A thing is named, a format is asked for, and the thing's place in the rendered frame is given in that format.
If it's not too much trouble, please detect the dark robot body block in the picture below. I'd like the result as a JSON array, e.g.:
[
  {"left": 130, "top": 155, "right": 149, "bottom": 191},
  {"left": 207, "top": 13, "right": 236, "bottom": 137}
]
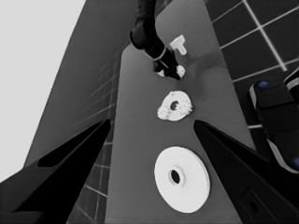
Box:
[{"left": 248, "top": 66, "right": 299, "bottom": 175}]

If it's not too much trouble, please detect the large thick white disc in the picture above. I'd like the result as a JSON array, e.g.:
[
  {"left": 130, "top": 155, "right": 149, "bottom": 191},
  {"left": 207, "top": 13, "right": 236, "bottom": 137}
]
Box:
[{"left": 153, "top": 146, "right": 211, "bottom": 215}]

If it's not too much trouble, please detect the small white T-shaped piece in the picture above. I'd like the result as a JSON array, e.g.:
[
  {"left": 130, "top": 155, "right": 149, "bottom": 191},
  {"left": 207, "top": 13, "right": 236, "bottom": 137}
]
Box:
[{"left": 169, "top": 35, "right": 189, "bottom": 56}]

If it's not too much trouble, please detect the white round carrier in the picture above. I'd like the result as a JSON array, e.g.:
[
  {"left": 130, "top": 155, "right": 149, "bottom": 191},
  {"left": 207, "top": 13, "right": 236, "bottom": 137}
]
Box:
[{"left": 157, "top": 90, "right": 193, "bottom": 122}]

